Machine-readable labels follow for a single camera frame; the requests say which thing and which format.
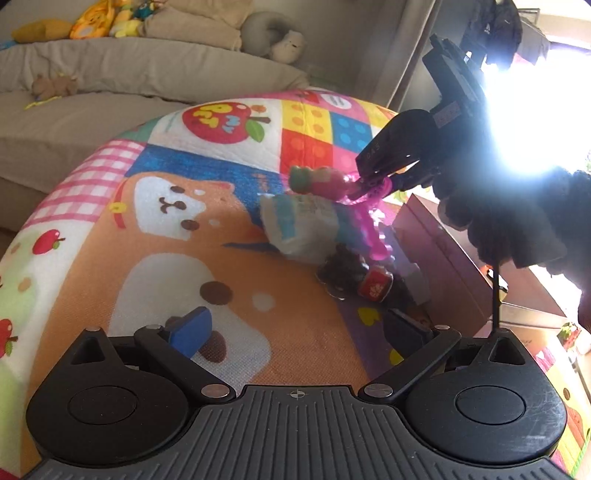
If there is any pink plastic toy net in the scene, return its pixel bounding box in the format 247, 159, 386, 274
348, 177, 393, 261

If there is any pink cardboard box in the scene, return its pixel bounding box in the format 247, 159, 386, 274
392, 195, 577, 337

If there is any dark haired keychain doll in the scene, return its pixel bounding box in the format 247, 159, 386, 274
315, 244, 415, 308

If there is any blue white wipes packet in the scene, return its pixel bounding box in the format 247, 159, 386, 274
259, 194, 356, 265

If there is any pink pig toy figure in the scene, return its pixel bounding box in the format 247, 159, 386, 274
288, 166, 356, 201

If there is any colourful cartoon play mat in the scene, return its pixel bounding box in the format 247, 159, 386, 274
1, 90, 590, 479

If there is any beige folded blanket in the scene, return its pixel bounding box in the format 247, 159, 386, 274
139, 0, 253, 51

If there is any beige sofa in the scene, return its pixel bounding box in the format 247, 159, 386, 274
0, 0, 440, 232

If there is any brown plush toy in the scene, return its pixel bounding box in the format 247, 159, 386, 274
31, 75, 78, 102

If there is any yellow plush doll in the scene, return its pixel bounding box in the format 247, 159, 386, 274
109, 0, 162, 38

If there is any orange yellow plush backpack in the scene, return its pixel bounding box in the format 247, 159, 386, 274
69, 0, 115, 40

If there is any yellow plush cushion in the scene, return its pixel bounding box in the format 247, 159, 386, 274
11, 19, 72, 44

